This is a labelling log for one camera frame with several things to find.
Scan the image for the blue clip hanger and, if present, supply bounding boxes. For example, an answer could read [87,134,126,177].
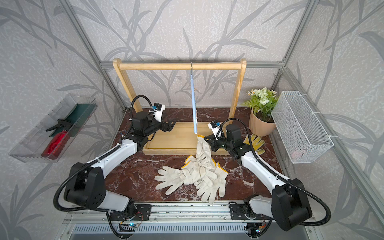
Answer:
[191,62,198,135]

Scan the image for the white glove pile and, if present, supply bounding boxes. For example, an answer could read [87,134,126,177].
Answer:
[196,163,229,205]
[179,156,217,187]

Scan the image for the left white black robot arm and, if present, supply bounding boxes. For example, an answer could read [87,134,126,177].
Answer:
[53,111,177,216]

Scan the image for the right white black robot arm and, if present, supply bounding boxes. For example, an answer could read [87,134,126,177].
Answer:
[204,121,332,231]

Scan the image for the wooden hanging rack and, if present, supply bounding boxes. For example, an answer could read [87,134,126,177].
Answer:
[112,58,247,156]

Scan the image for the yellow patterned glove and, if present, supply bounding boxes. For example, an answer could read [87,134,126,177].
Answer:
[244,134,265,155]

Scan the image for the potted white flower plant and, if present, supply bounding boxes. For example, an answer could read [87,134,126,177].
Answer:
[242,88,278,137]

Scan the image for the white glove far left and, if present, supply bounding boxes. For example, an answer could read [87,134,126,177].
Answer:
[155,166,193,196]

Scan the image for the red spray bottle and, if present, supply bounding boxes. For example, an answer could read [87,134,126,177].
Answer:
[41,119,73,160]

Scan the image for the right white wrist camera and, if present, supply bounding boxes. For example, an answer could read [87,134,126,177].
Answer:
[208,120,223,140]

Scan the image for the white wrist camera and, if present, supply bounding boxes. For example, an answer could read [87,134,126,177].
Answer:
[153,103,166,123]
[208,120,223,140]

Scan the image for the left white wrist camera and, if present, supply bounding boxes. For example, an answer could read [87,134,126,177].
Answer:
[153,103,166,123]

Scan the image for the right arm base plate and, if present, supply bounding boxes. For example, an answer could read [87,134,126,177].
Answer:
[228,202,271,221]

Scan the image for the white wire basket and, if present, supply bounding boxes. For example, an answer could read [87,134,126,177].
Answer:
[272,91,334,164]

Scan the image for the aluminium front rail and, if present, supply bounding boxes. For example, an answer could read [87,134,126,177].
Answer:
[61,201,316,224]

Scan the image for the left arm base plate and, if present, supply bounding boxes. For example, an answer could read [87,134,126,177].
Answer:
[110,204,152,221]

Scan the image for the clear plastic wall tray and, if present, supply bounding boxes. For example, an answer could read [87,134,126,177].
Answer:
[9,94,98,163]

